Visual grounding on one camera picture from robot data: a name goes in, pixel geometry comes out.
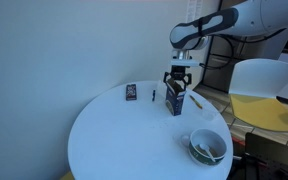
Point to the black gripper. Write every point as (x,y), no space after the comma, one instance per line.
(178,72)

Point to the white plastic spoon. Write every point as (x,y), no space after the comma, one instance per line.
(207,150)

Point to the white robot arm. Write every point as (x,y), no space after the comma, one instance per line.
(250,18)

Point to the yellow crayon marker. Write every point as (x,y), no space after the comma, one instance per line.
(196,102)

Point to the round white table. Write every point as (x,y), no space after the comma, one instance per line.
(116,139)

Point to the white chair yellow seat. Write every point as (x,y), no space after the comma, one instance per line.
(254,86)

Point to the blue pasta box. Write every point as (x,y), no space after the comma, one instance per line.
(174,97)

